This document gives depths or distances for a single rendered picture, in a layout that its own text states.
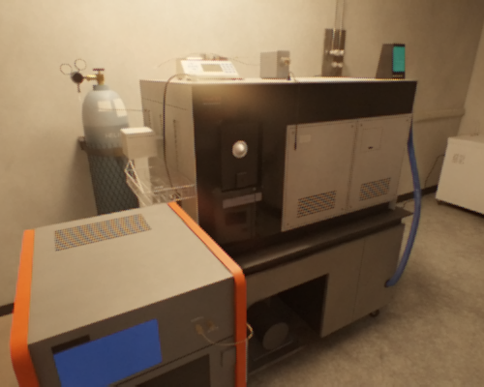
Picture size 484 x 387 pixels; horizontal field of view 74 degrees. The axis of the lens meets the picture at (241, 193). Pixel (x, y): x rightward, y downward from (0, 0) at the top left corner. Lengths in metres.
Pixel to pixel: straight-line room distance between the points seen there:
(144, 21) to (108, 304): 1.89
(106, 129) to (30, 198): 0.72
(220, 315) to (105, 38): 1.84
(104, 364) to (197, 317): 0.16
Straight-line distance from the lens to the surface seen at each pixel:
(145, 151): 1.39
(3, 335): 1.32
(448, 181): 4.29
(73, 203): 2.30
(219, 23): 2.43
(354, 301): 1.99
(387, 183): 1.89
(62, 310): 0.60
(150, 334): 0.60
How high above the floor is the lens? 1.48
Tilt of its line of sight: 21 degrees down
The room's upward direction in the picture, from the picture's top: straight up
